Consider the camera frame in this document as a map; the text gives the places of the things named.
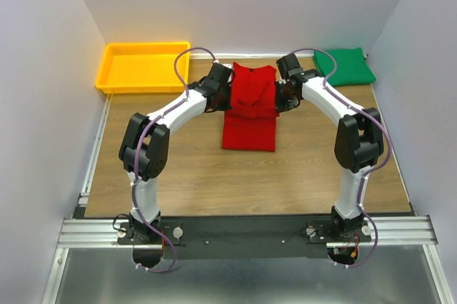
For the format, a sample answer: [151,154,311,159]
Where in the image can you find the red t shirt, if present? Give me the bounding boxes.
[221,62,278,152]

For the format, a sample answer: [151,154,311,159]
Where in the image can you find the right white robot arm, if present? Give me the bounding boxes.
[275,54,384,241]

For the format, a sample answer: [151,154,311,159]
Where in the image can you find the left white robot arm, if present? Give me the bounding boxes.
[119,61,235,243]

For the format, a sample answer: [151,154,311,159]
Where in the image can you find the folded green t shirt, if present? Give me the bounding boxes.
[313,48,376,87]

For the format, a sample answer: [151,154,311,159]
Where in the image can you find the yellow plastic tray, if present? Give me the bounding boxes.
[95,41,191,94]

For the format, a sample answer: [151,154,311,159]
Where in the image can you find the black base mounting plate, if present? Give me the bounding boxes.
[113,214,372,269]

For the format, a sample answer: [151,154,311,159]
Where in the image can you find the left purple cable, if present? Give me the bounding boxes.
[128,46,219,273]

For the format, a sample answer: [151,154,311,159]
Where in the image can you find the purple cable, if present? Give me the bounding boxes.
[294,48,394,269]
[128,46,219,273]

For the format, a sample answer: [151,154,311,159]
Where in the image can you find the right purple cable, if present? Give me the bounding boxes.
[294,48,394,269]

